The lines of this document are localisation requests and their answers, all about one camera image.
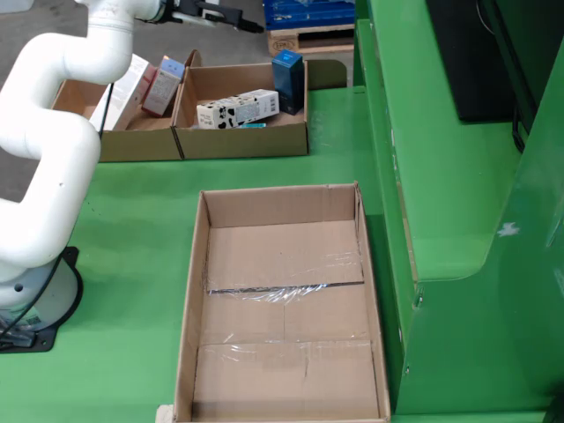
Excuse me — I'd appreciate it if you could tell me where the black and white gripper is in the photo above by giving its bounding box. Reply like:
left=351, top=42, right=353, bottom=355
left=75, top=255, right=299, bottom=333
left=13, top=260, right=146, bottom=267
left=158, top=0, right=266, bottom=34

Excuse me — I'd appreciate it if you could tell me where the cow print hand cream box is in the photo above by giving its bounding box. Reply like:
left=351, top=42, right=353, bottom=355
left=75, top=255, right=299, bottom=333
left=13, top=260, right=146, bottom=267
left=196, top=89, right=281, bottom=130

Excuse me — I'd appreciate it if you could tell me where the dark blue product box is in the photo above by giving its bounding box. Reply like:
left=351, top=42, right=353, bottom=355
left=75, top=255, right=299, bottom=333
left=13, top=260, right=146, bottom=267
left=271, top=49, right=306, bottom=116

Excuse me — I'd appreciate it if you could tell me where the pink box with blue top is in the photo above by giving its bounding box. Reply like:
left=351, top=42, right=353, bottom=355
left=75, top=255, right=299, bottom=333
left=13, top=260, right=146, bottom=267
left=140, top=56, right=185, bottom=118

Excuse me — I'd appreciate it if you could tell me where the tall white product box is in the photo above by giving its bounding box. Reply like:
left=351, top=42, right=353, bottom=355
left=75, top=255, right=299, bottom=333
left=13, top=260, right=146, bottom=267
left=90, top=53, right=159, bottom=132

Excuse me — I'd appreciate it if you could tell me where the cardboard box with dark flap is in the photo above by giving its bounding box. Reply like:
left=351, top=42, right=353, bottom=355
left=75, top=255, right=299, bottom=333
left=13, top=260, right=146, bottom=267
left=170, top=59, right=348, bottom=160

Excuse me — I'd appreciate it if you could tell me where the plain open cardboard box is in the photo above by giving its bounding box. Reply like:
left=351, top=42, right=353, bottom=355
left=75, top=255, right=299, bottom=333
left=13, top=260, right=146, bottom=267
left=50, top=48, right=204, bottom=163

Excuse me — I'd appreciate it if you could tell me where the large open cardboard tray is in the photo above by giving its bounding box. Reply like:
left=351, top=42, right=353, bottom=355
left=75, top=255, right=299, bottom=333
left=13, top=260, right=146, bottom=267
left=156, top=181, right=392, bottom=423

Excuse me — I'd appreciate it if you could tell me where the blue pallet crate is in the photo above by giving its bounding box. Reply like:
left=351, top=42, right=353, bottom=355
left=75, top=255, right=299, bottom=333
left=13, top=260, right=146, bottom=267
left=263, top=0, right=357, bottom=31

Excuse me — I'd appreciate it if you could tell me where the wooden pallet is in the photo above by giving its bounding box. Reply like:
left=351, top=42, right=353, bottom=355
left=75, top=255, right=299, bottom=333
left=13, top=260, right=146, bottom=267
left=267, top=24, right=356, bottom=56

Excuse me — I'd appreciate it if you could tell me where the black shelf cable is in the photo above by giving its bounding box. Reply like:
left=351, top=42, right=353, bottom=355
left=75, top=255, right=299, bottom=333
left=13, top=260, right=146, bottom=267
left=510, top=99, right=529, bottom=154

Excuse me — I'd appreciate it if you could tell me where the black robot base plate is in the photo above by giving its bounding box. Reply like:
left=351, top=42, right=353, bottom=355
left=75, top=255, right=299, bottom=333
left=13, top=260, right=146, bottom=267
left=0, top=246, right=85, bottom=353

